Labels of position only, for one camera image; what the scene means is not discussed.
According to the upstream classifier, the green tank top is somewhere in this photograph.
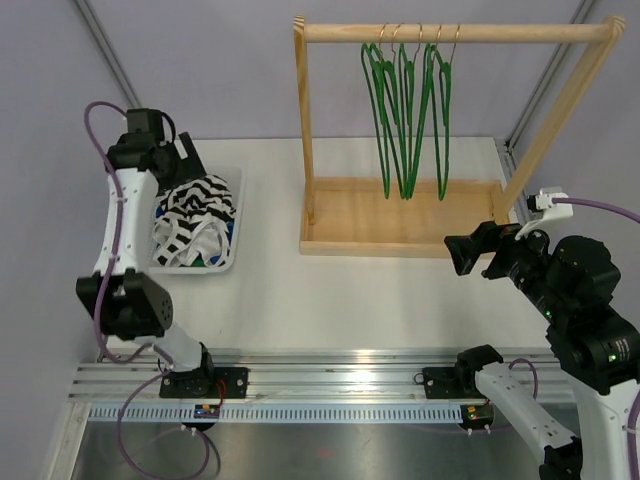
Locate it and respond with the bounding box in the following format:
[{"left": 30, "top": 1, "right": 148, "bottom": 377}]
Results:
[{"left": 191, "top": 255, "right": 211, "bottom": 268}]

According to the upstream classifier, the wooden clothes rack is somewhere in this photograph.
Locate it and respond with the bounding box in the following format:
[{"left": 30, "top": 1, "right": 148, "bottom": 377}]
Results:
[{"left": 293, "top": 16, "right": 625, "bottom": 258}]

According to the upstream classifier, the blue tank top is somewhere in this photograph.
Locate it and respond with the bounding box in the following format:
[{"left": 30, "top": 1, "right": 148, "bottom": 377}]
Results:
[{"left": 153, "top": 202, "right": 235, "bottom": 268}]

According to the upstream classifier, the black white striped top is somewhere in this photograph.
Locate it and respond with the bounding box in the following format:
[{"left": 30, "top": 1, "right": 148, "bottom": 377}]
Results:
[{"left": 152, "top": 174, "right": 236, "bottom": 268}]

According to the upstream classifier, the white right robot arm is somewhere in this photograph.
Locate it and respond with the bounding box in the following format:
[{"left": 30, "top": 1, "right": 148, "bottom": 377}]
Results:
[{"left": 444, "top": 221, "right": 639, "bottom": 479}]

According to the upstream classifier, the white plastic basket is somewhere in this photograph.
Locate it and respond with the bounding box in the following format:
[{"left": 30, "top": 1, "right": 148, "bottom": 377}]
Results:
[{"left": 150, "top": 165, "right": 246, "bottom": 275}]

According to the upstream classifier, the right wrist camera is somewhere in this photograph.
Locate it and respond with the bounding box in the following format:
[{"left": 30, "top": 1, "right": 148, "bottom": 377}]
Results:
[{"left": 516, "top": 187, "right": 573, "bottom": 240}]

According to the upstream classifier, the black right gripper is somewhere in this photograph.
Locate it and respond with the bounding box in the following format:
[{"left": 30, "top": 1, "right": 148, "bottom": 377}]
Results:
[{"left": 445, "top": 215, "right": 567, "bottom": 321}]

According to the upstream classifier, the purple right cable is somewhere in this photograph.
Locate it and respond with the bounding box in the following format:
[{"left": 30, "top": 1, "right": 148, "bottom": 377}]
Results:
[{"left": 507, "top": 197, "right": 640, "bottom": 436}]

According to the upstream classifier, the white slotted cable duct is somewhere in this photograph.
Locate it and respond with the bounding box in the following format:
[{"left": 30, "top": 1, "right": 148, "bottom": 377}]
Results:
[{"left": 89, "top": 403, "right": 462, "bottom": 424}]

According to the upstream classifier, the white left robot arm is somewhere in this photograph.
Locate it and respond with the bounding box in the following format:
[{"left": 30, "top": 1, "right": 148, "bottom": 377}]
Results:
[{"left": 76, "top": 108, "right": 216, "bottom": 398}]

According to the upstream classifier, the aluminium mounting rail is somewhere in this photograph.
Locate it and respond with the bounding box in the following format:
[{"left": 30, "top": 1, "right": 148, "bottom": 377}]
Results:
[{"left": 67, "top": 352, "right": 612, "bottom": 401}]

